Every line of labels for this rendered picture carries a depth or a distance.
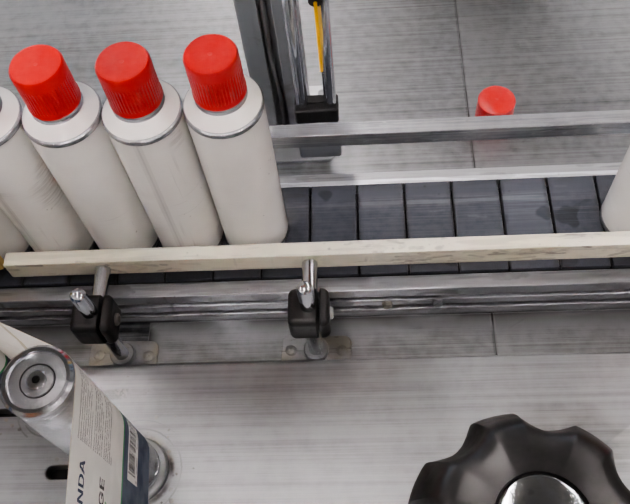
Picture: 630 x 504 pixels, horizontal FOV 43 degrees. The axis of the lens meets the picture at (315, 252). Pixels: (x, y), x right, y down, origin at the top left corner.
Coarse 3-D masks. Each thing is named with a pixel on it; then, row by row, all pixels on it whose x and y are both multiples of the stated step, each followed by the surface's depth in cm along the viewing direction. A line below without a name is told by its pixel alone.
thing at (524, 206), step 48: (288, 192) 66; (336, 192) 66; (384, 192) 65; (432, 192) 65; (480, 192) 65; (528, 192) 64; (576, 192) 64; (288, 240) 64; (336, 240) 64; (0, 288) 65
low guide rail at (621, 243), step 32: (32, 256) 61; (64, 256) 61; (96, 256) 60; (128, 256) 60; (160, 256) 60; (192, 256) 60; (224, 256) 60; (256, 256) 59; (288, 256) 59; (320, 256) 59; (352, 256) 59; (384, 256) 59; (416, 256) 59; (448, 256) 59; (480, 256) 59; (512, 256) 59; (544, 256) 59; (576, 256) 59; (608, 256) 59
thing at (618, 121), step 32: (288, 128) 59; (320, 128) 59; (352, 128) 59; (384, 128) 58; (416, 128) 58; (448, 128) 58; (480, 128) 58; (512, 128) 58; (544, 128) 58; (576, 128) 58; (608, 128) 58
